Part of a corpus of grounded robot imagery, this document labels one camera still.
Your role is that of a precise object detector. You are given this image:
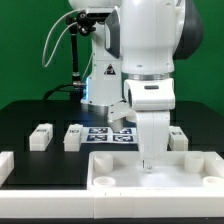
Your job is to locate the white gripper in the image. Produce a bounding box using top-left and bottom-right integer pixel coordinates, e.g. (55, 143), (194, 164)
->
(107, 78), (175, 173)

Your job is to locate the white desk top tray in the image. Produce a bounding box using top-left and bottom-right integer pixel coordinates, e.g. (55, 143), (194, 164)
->
(87, 151), (224, 190)

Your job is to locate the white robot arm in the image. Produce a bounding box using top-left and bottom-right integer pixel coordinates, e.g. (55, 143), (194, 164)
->
(68, 0), (203, 172)

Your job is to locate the fiducial marker sheet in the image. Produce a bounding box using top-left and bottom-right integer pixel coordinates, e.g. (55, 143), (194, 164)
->
(81, 127), (137, 144)

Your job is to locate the white left barrier block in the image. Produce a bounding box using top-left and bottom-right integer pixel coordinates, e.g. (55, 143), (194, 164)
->
(0, 151), (14, 187)

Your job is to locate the white front barrier wall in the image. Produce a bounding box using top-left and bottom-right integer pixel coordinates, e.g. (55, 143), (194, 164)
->
(0, 188), (224, 219)

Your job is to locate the black base cable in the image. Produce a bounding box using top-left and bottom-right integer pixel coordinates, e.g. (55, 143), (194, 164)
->
(42, 82), (84, 101)

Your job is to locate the grey camera cable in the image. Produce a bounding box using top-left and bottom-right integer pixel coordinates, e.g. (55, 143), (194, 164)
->
(41, 8), (87, 69)

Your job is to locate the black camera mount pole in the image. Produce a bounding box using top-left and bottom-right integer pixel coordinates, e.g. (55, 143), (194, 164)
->
(66, 12), (95, 100)

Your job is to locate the silver depth camera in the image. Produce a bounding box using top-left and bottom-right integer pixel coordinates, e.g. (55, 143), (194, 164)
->
(86, 8), (113, 22)

